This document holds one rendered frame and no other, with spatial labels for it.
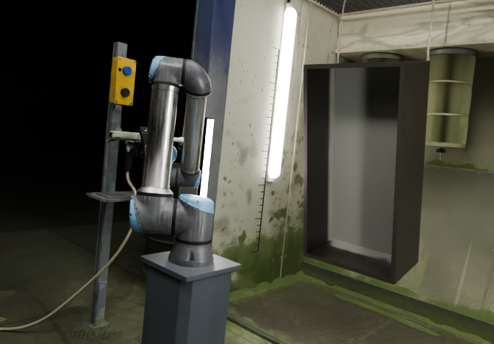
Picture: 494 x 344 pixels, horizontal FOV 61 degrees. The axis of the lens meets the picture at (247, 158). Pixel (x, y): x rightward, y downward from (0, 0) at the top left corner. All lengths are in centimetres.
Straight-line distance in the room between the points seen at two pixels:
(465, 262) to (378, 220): 80
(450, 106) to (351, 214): 113
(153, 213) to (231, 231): 129
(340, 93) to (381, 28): 102
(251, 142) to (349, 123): 69
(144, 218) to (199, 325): 47
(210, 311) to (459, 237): 218
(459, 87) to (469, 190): 80
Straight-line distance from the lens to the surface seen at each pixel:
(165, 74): 179
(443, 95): 344
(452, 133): 343
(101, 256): 262
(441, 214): 359
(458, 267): 339
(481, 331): 327
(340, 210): 296
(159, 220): 173
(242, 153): 291
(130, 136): 236
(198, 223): 173
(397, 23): 364
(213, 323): 185
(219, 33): 275
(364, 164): 279
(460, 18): 348
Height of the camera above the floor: 119
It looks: 3 degrees down
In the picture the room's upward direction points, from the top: 6 degrees clockwise
